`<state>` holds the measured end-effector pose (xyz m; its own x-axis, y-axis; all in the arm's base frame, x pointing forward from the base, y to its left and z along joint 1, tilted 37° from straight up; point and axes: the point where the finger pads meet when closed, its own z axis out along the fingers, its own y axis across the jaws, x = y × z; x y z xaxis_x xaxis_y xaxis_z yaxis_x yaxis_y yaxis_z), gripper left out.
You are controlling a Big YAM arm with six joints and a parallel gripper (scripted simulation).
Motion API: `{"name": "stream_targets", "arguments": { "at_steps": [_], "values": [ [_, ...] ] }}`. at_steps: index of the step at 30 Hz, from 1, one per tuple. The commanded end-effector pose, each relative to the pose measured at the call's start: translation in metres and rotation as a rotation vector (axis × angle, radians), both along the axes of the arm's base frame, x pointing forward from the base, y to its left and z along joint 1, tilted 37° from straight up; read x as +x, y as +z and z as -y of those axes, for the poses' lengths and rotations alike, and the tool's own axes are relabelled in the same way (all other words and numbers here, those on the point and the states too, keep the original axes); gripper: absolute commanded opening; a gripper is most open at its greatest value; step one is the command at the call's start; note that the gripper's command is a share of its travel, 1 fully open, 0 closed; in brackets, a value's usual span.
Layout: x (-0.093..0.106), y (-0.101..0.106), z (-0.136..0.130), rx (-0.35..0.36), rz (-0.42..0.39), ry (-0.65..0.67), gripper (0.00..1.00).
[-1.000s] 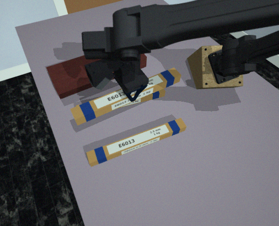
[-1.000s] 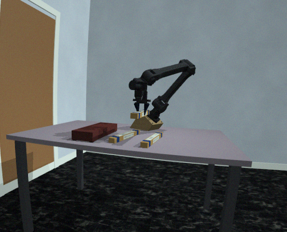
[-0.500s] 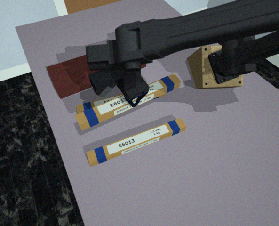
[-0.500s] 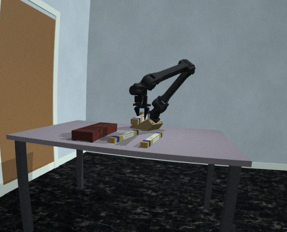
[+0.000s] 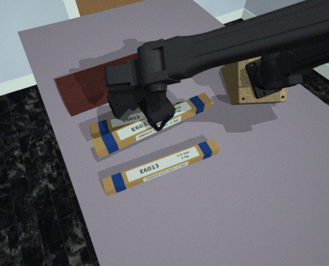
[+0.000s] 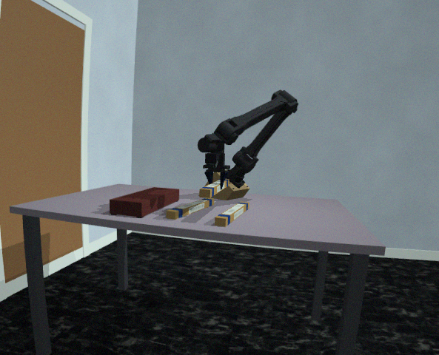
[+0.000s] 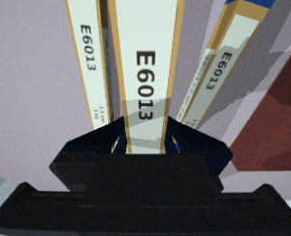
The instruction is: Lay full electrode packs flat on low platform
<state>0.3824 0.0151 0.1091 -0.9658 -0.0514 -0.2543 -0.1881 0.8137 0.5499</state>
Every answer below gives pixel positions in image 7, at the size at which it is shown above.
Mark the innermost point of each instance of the tan box with blue bands and white label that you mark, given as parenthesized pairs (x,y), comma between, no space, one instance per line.
(89,28)

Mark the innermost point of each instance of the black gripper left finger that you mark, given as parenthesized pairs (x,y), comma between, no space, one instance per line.
(101,140)

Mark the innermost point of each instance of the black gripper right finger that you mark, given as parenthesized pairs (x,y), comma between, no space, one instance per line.
(215,152)

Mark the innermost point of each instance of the dark red rectangular block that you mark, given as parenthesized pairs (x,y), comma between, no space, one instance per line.
(264,144)

